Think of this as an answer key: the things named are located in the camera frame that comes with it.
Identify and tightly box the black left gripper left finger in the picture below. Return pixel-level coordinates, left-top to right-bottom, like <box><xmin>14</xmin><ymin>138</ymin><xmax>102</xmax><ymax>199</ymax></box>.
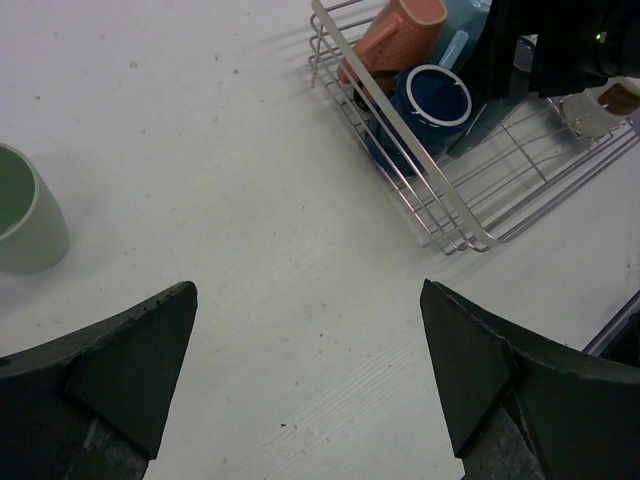
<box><xmin>1</xmin><ymin>281</ymin><xmax>197</xmax><ymax>479</ymax></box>

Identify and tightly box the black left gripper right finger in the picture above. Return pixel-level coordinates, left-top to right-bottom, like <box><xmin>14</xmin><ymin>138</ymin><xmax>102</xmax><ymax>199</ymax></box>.
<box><xmin>420</xmin><ymin>281</ymin><xmax>639</xmax><ymax>479</ymax></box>

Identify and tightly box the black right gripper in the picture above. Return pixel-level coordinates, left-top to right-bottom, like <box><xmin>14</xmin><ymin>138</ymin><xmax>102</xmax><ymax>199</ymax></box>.
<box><xmin>469</xmin><ymin>0</ymin><xmax>620</xmax><ymax>100</ymax></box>

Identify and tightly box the teal grey mug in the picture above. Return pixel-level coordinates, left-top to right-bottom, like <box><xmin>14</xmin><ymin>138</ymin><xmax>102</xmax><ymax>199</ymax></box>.
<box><xmin>447</xmin><ymin>73</ymin><xmax>529</xmax><ymax>158</ymax></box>

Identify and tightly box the dark blue mug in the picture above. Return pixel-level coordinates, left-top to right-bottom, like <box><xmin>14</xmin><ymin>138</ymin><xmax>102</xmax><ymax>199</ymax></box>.
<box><xmin>365</xmin><ymin>63</ymin><xmax>472</xmax><ymax>178</ymax></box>

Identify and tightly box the sage green cup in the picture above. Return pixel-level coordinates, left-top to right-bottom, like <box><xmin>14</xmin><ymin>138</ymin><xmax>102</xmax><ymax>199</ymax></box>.
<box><xmin>1</xmin><ymin>144</ymin><xmax>69</xmax><ymax>275</ymax></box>

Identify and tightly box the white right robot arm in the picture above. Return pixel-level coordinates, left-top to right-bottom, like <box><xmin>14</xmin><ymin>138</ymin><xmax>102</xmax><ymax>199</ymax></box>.
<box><xmin>461</xmin><ymin>0</ymin><xmax>639</xmax><ymax>100</ymax></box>

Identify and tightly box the light blue mug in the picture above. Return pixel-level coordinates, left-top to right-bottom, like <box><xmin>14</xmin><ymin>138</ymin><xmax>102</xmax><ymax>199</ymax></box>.
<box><xmin>428</xmin><ymin>0</ymin><xmax>492</xmax><ymax>73</ymax></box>

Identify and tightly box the pink mug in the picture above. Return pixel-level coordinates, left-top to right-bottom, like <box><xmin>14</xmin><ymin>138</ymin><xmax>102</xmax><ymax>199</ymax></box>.
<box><xmin>353</xmin><ymin>0</ymin><xmax>448</xmax><ymax>94</ymax></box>

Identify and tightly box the cream cup near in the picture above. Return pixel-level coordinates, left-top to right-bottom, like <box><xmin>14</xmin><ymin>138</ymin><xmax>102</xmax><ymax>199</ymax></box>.
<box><xmin>560</xmin><ymin>77</ymin><xmax>639</xmax><ymax>139</ymax></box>

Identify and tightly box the aluminium front rail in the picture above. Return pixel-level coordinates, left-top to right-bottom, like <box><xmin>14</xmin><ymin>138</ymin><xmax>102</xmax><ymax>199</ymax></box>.
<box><xmin>583</xmin><ymin>294</ymin><xmax>639</xmax><ymax>367</ymax></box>

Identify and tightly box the metal wire dish rack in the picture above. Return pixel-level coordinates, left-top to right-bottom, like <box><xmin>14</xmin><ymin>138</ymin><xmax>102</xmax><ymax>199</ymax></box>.
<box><xmin>308</xmin><ymin>1</ymin><xmax>639</xmax><ymax>255</ymax></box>

